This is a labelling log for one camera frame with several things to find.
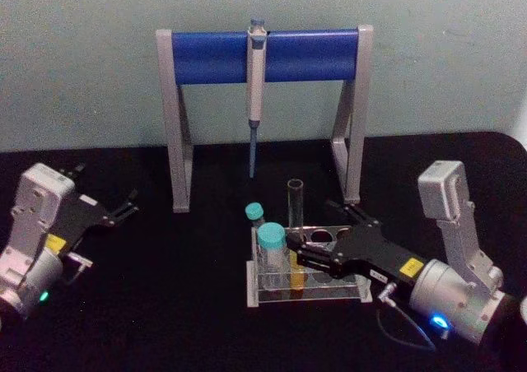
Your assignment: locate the black table cloth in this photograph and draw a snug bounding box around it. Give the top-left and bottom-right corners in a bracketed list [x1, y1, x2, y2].
[0, 131, 527, 372]

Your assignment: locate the small teal capped tube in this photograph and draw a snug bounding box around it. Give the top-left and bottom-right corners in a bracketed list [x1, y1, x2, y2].
[245, 202, 265, 230]

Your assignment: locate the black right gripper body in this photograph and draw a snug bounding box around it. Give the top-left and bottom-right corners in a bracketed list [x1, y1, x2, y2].
[330, 225, 427, 286]

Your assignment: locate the clear open glass tube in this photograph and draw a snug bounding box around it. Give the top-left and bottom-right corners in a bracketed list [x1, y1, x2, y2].
[287, 178, 306, 242]

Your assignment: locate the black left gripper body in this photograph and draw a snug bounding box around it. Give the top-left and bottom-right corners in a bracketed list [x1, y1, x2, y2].
[44, 193, 116, 258]

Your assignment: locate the gripper thin dark cable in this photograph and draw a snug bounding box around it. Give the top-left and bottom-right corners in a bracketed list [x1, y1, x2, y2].
[375, 281, 438, 353]
[61, 251, 94, 286]

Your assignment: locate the grey pipette with blue tip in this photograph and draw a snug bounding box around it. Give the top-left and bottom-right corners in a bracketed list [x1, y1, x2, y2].
[245, 17, 269, 179]

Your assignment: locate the left gripper thin dark cable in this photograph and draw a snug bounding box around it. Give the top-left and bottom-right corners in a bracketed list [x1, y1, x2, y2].
[61, 251, 94, 286]

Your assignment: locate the tube with yellow liquid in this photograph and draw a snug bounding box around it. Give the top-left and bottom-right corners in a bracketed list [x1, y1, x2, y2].
[287, 249, 308, 301]

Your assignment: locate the large teal capped tube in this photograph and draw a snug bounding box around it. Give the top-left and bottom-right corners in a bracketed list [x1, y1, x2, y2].
[256, 221, 287, 291]

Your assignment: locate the grey stand with blue bar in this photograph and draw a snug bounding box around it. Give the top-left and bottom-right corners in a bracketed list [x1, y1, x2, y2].
[155, 25, 375, 214]

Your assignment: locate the clear plastic tube rack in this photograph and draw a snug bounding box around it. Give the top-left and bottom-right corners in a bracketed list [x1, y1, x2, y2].
[245, 225, 374, 309]

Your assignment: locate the right gripper thin dark cable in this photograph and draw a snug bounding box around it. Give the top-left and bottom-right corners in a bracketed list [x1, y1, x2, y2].
[375, 281, 438, 353]

